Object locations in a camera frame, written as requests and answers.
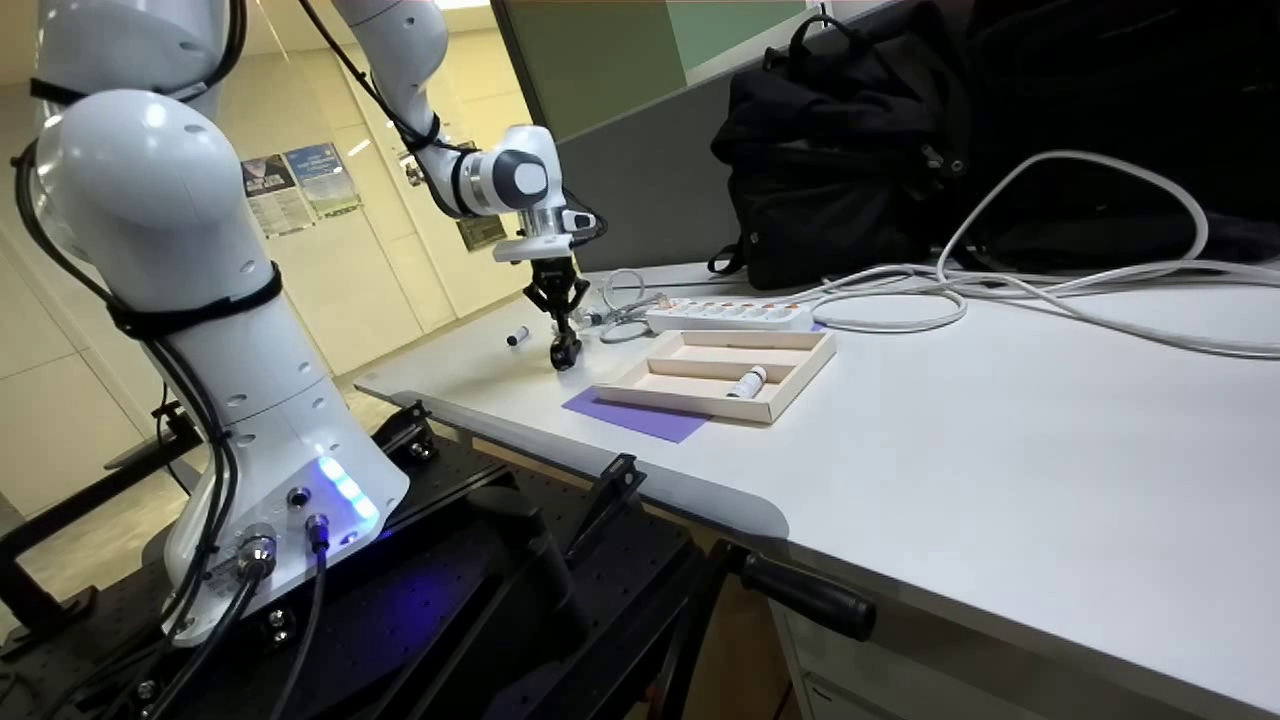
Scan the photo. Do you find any black jacket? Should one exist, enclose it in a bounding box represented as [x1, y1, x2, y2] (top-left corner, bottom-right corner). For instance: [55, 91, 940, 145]
[945, 0, 1280, 277]

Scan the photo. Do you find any row of wall posters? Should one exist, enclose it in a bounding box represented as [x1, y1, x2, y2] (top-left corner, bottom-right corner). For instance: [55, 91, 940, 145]
[240, 142, 364, 239]

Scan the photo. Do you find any white power strip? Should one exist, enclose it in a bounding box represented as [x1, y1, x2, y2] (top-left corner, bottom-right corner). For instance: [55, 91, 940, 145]
[645, 298, 814, 334]

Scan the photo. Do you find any shallow cardboard tray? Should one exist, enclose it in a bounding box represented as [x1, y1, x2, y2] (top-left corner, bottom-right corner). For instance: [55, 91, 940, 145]
[592, 329, 838, 425]

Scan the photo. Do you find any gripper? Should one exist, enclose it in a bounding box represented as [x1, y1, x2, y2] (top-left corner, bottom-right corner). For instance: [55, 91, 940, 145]
[522, 257, 592, 340]

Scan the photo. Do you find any black backpack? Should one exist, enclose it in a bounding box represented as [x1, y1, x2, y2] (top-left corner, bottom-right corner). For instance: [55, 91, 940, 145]
[707, 5, 973, 292]

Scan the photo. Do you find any grey green office partition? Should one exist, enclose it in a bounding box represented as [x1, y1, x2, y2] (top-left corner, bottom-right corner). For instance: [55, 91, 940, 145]
[490, 0, 906, 274]

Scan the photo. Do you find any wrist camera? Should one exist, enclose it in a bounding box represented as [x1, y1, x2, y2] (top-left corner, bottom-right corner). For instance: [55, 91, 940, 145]
[493, 235, 574, 264]

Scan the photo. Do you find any purple paper sheet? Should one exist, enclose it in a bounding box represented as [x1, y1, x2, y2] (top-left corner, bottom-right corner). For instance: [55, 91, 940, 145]
[561, 387, 711, 444]

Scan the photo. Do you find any framed wall sign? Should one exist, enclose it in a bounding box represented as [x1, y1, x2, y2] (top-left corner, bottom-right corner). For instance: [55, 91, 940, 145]
[456, 214, 509, 252]

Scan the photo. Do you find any black cable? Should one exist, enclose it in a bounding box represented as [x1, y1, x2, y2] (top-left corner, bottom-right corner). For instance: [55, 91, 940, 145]
[140, 536, 279, 720]
[268, 514, 333, 720]

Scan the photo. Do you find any coil of grey cable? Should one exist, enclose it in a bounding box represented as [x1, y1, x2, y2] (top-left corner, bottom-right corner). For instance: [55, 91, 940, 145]
[598, 268, 668, 345]

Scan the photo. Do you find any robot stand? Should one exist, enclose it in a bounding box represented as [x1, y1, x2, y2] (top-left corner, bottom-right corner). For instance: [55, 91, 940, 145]
[0, 400, 879, 720]

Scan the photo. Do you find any thick white cable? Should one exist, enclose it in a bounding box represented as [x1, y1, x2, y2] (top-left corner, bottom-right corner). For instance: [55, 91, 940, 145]
[815, 150, 1280, 301]
[808, 280, 1280, 360]

